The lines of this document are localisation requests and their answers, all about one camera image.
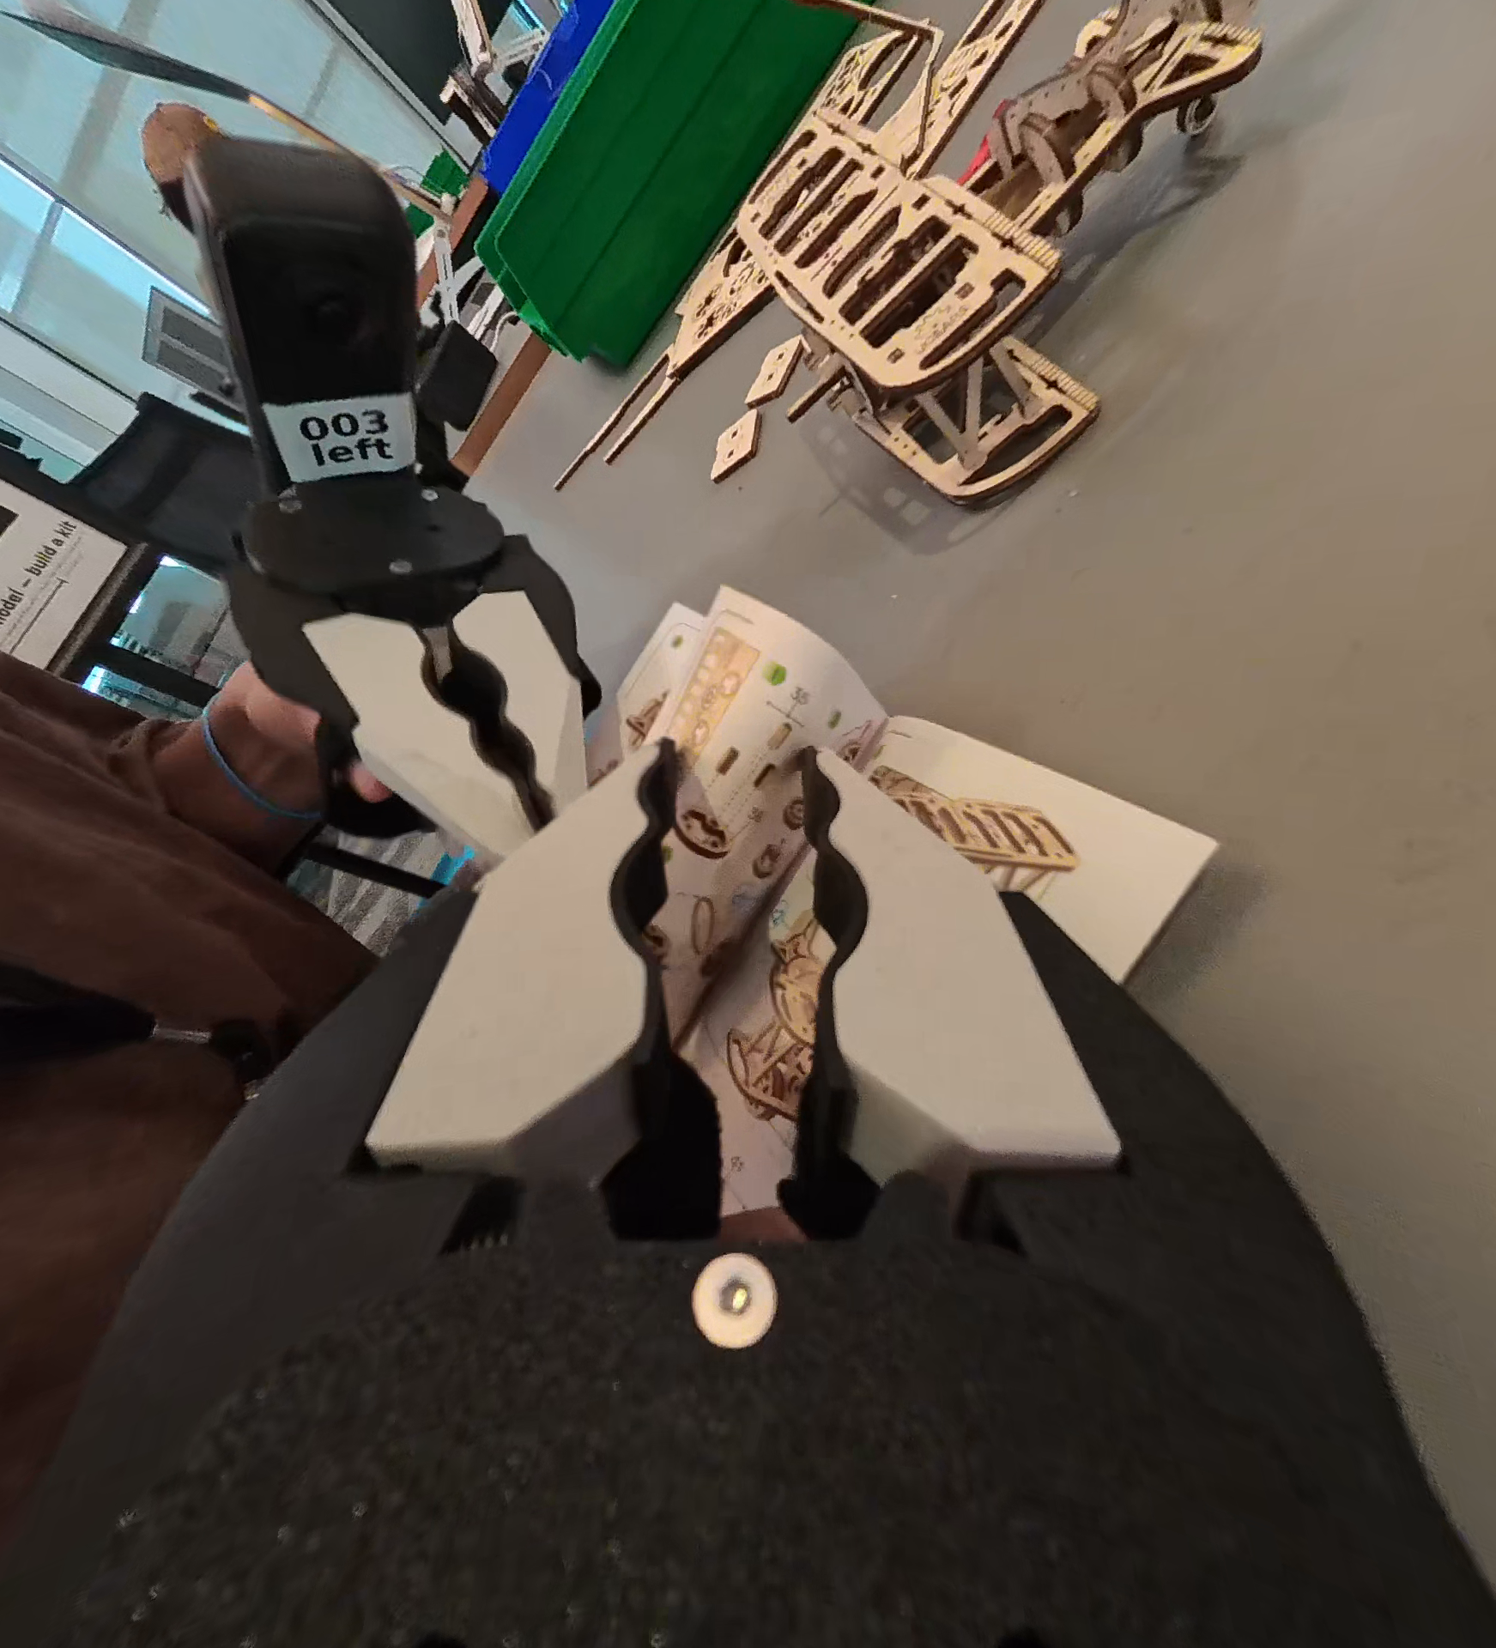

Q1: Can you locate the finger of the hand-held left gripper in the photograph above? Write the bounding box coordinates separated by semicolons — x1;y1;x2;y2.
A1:
444;588;592;826
303;616;536;862

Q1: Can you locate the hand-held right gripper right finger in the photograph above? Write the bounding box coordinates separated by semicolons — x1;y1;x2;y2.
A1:
777;745;1125;1240

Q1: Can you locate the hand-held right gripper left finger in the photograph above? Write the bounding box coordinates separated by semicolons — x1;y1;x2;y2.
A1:
365;740;725;1243

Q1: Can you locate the wooden gear parts sheet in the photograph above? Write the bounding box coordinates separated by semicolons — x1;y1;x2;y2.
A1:
670;232;780;381

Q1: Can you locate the person's left forearm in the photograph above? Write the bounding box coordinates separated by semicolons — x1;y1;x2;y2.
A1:
0;616;375;981

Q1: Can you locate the grey desk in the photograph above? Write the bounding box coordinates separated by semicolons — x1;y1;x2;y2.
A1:
453;0;1496;1648

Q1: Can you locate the person's left hand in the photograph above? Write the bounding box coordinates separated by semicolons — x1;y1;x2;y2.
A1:
206;668;391;819

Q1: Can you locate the open instruction booklet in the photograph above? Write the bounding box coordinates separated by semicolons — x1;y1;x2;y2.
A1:
586;587;1218;1212

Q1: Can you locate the blue wrist band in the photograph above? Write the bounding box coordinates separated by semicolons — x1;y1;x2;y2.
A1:
198;706;324;821

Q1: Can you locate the wooden edged side table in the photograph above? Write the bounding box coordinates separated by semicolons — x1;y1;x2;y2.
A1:
413;156;558;478

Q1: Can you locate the blue plastic bin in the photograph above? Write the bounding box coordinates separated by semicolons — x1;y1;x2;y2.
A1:
479;0;627;199

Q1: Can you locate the white sign board black marker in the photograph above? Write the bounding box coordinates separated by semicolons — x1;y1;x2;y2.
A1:
0;411;134;675

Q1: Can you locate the green plastic bin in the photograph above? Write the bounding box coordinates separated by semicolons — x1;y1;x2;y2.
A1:
474;0;942;371

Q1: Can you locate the person's brown clothing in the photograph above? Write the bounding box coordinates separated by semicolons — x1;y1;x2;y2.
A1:
0;902;375;1566

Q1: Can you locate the wooden biplane model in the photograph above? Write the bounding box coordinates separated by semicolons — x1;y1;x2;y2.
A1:
734;0;1265;507

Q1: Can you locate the wooden wheel parts sheet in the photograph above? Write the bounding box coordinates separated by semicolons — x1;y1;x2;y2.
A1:
811;0;954;132

